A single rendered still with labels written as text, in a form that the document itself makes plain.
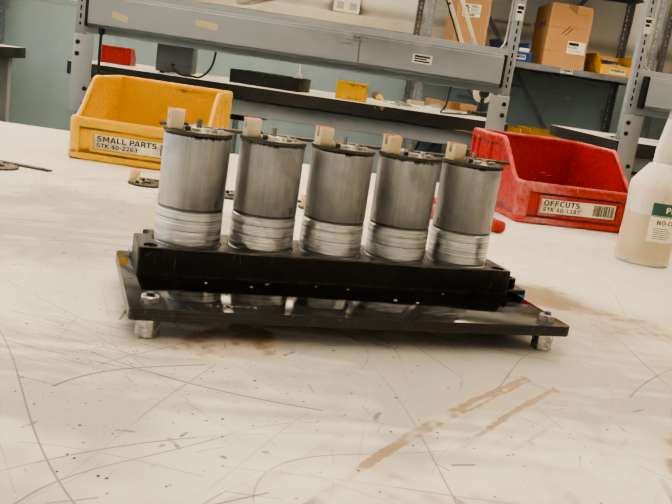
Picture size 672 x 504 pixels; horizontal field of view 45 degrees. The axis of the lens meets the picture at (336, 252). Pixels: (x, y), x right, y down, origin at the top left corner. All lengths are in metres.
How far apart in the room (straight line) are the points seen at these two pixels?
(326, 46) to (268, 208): 2.30
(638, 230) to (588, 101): 4.46
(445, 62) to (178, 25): 0.83
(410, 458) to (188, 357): 0.08
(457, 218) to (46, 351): 0.17
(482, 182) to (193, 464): 0.18
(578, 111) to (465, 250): 4.66
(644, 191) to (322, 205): 0.27
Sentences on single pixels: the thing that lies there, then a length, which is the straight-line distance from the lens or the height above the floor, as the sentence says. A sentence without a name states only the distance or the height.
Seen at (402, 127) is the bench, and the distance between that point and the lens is 2.68.
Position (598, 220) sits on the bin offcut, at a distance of 0.65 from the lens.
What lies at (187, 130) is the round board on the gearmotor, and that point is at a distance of 0.30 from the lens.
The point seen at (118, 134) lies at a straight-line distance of 0.62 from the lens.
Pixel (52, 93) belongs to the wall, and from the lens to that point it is 4.92.
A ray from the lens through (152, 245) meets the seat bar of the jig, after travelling 0.30.
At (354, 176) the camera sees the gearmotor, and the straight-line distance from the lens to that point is 0.31.
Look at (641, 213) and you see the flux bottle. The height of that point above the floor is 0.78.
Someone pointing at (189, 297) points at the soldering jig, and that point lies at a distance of 0.27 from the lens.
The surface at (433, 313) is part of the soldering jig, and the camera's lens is 0.30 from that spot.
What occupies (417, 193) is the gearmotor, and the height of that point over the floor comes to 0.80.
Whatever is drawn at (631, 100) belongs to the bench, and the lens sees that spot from 2.83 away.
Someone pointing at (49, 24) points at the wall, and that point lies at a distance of 4.92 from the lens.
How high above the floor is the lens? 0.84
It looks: 12 degrees down
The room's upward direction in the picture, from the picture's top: 8 degrees clockwise
